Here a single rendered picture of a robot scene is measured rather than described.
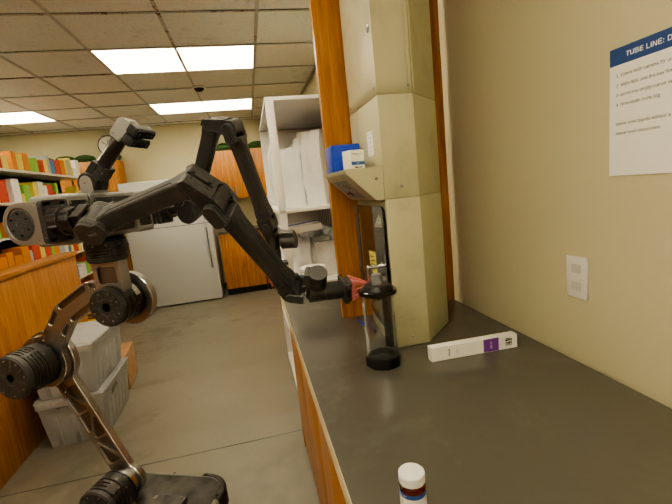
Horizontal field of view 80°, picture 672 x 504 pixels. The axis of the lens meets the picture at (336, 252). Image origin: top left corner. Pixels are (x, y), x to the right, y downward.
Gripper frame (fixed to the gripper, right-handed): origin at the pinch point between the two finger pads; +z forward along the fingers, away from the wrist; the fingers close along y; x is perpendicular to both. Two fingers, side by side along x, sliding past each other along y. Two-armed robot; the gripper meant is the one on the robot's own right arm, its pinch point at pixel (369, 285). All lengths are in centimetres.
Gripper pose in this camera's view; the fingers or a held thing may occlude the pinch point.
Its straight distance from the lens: 130.3
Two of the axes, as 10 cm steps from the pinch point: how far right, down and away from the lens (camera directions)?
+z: 9.7, -1.1, 2.1
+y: -2.3, -2.6, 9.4
